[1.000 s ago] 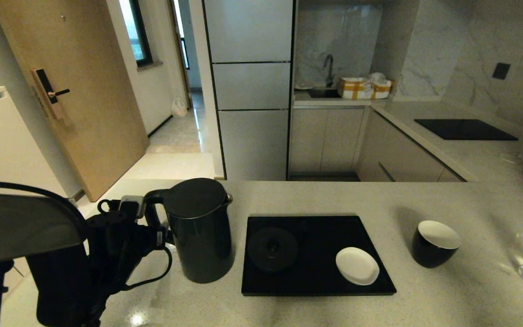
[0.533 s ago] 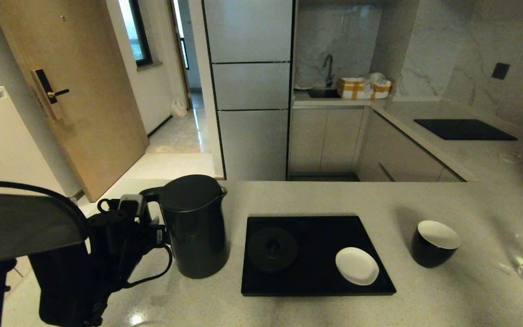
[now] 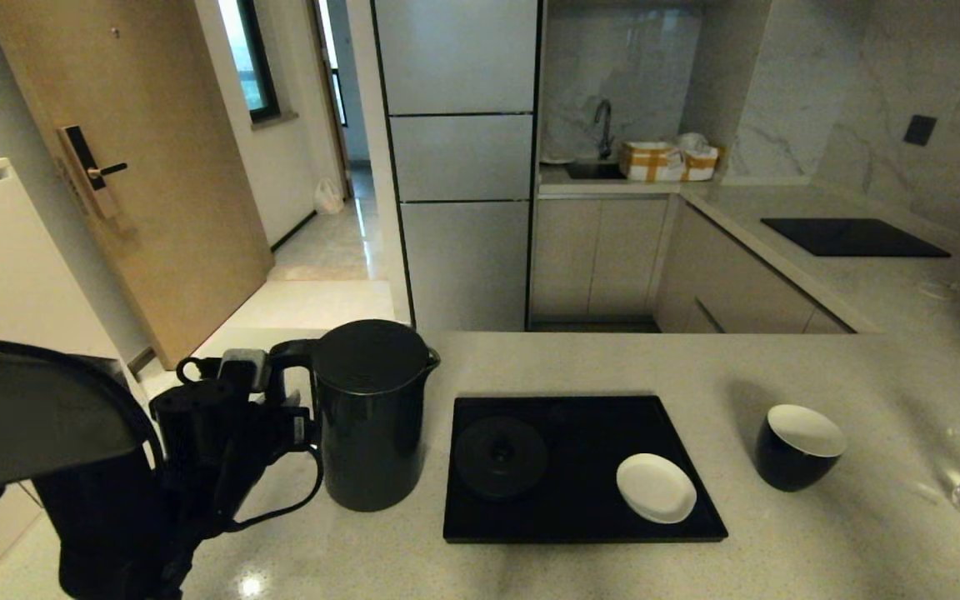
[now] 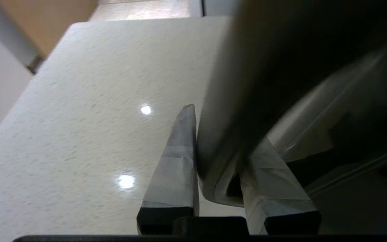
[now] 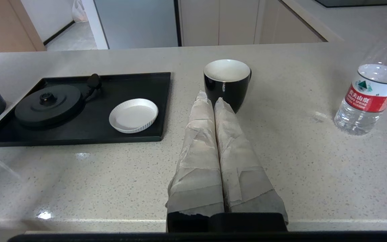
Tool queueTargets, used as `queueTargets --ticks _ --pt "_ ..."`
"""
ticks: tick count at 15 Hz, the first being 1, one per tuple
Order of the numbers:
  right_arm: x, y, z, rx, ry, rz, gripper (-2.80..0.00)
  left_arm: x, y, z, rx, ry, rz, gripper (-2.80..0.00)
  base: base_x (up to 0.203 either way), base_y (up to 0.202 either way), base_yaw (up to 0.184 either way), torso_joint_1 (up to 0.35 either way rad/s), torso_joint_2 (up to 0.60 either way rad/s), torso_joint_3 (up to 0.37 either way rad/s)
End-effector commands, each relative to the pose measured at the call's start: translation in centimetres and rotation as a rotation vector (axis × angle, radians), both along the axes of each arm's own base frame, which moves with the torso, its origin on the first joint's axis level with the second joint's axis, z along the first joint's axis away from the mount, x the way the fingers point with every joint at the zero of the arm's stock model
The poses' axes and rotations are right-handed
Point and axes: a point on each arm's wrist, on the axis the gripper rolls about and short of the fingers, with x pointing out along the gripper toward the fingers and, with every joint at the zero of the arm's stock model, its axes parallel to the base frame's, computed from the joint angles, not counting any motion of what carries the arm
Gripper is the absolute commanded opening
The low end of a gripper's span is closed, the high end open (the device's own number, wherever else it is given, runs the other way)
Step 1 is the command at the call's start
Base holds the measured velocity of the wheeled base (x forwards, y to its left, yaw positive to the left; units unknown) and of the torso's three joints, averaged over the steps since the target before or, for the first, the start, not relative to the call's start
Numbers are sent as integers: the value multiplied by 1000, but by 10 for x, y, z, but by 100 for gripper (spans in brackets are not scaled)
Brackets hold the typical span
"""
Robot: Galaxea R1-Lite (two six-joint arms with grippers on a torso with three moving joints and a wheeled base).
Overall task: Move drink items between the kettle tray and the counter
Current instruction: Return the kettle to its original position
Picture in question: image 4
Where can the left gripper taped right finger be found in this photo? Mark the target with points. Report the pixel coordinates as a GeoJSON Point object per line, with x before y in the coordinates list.
{"type": "Point", "coordinates": [274, 188]}

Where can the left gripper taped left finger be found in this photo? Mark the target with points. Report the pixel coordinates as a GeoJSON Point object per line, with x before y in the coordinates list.
{"type": "Point", "coordinates": [176, 174]}

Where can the black electric kettle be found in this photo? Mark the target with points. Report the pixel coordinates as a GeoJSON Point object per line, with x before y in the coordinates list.
{"type": "Point", "coordinates": [281, 50]}

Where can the light wooden door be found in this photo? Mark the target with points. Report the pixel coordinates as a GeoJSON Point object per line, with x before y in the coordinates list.
{"type": "Point", "coordinates": [45, 20]}

